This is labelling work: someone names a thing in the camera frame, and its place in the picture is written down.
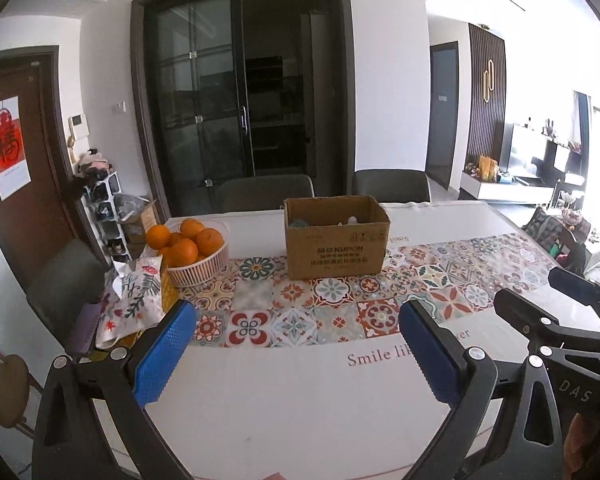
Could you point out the brown cardboard box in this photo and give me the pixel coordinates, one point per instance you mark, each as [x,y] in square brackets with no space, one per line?
[330,255]

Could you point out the purple ribbed pad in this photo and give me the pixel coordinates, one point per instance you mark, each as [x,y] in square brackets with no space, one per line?
[86,322]

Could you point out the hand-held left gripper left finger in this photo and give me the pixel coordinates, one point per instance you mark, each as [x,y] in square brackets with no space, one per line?
[162,355]

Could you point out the open cardboard box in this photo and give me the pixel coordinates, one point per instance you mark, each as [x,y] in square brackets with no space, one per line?
[140,225]

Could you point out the dark interior door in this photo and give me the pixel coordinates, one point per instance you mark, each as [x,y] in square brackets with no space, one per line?
[442,120]

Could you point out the teal cartoon tissue pack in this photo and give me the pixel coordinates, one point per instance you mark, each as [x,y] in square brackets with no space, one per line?
[297,221]

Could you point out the floral print cloth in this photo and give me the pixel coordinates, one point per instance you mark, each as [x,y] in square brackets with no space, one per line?
[130,295]

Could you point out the dark glass sliding door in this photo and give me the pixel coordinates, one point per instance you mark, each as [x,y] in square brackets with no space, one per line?
[205,110]

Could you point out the red and white wall calendar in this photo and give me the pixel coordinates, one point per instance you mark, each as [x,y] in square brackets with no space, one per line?
[5,145]

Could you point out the white shoe rack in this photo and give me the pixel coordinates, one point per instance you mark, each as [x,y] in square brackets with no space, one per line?
[105,210]

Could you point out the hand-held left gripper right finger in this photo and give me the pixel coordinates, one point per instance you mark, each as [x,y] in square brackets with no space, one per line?
[430,355]

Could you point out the brown entry door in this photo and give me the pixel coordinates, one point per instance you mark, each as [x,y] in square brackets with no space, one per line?
[45,160]

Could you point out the grey dining chair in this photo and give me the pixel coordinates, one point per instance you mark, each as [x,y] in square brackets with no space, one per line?
[390,185]
[265,192]
[65,280]

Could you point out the round wooden stool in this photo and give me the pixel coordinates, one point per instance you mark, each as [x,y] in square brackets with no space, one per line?
[10,390]

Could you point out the gold wall ornament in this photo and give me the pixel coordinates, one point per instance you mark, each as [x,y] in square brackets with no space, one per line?
[489,82]

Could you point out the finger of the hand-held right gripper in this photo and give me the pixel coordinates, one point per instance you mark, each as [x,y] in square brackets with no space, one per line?
[530,310]
[575,282]

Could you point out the pile of plush toys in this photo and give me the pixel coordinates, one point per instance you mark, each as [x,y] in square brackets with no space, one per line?
[92,165]

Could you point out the white low cabinet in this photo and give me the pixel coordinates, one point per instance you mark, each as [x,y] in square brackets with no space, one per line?
[500,191]

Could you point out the orange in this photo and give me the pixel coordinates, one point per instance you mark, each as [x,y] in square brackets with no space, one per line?
[158,236]
[210,241]
[192,228]
[182,252]

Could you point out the plaid blanket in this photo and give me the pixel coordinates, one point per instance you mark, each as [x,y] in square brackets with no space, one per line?
[547,232]

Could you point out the television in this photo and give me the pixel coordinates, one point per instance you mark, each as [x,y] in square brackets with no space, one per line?
[522,150]

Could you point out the white wall intercom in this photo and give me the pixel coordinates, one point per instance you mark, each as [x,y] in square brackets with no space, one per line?
[78,127]

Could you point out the white plush toy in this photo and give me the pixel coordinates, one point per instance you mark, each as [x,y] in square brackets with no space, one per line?
[352,220]

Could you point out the white slatted fruit basket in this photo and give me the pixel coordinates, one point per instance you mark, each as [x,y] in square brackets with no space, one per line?
[200,270]

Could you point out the yellow woven tissue box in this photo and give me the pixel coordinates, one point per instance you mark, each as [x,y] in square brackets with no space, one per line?
[169,287]

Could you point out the yellow bags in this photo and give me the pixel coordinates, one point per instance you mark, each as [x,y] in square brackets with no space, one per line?
[487,167]

